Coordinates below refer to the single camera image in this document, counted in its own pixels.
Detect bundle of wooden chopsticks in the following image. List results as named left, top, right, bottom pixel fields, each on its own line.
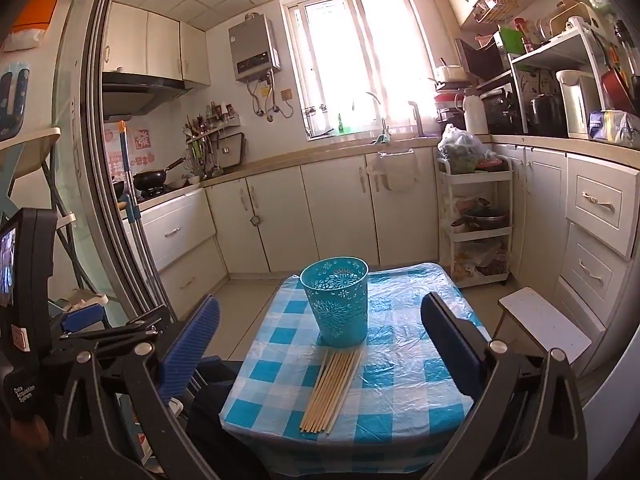
left=299, top=347, right=365, bottom=435

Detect white electric water boiler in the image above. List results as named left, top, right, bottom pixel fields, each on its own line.
left=556, top=70, right=602, bottom=140

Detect cream kitchen base cabinets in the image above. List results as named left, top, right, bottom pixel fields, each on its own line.
left=125, top=145, right=442, bottom=308

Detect kitchen window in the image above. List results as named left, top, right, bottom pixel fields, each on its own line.
left=280, top=0, right=442, bottom=143

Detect wall utensil rack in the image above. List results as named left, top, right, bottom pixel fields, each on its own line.
left=184, top=102, right=242, bottom=181

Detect teal perforated plastic basket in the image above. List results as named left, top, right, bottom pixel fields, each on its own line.
left=299, top=256, right=370, bottom=348

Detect white wire basket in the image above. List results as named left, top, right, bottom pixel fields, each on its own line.
left=474, top=0, right=522, bottom=24

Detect white hanging bag holder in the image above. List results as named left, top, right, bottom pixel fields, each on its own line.
left=366, top=148, right=424, bottom=194

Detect sliding door frame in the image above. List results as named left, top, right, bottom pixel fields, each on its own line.
left=72, top=0, right=177, bottom=323

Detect black range hood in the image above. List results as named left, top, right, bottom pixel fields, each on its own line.
left=102, top=71, right=194, bottom=122

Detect white countertop shelf rack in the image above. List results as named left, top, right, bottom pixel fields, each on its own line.
left=510, top=16, right=610, bottom=136

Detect small white stool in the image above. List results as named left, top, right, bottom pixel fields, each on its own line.
left=492, top=286, right=593, bottom=367

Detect red frying pan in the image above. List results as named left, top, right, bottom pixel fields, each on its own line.
left=600, top=66, right=637, bottom=112

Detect dark cooking pot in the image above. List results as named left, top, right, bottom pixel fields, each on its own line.
left=451, top=200, right=510, bottom=234

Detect long-handled broom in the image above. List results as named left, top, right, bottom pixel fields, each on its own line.
left=116, top=121, right=168, bottom=313

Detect grey wall water heater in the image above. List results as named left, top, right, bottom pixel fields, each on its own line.
left=228, top=14, right=282, bottom=83

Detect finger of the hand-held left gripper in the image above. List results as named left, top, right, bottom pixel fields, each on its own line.
left=59, top=304, right=173, bottom=357

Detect white thermos jug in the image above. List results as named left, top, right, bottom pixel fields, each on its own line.
left=462, top=87, right=490, bottom=136

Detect blue white checked tablecloth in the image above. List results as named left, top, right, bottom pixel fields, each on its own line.
left=219, top=262, right=493, bottom=478

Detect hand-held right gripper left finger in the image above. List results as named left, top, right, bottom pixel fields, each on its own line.
left=52, top=295, right=221, bottom=480

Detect white rolling cart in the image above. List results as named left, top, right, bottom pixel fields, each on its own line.
left=437, top=155, right=515, bottom=289

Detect clear plastic bag of greens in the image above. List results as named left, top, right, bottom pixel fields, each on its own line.
left=438, top=124, right=495, bottom=175

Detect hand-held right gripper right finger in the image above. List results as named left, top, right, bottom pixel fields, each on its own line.
left=420, top=292, right=589, bottom=480

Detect black microwave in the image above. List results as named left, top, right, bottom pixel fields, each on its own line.
left=457, top=34, right=512, bottom=82

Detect packaged bread bag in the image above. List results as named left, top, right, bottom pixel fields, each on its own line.
left=587, top=109, right=640, bottom=149

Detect red wall sticker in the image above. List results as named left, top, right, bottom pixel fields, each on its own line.
left=104, top=127, right=152, bottom=182

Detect cream drawer cabinet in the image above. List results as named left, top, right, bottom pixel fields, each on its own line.
left=492, top=142, right=640, bottom=366

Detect stack of pots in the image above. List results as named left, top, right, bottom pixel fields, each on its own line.
left=431, top=64, right=472, bottom=127

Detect chrome sink faucet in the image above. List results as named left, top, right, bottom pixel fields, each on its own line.
left=365, top=91, right=390, bottom=135

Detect black wok with handle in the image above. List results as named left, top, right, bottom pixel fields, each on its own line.
left=132, top=157, right=187, bottom=195

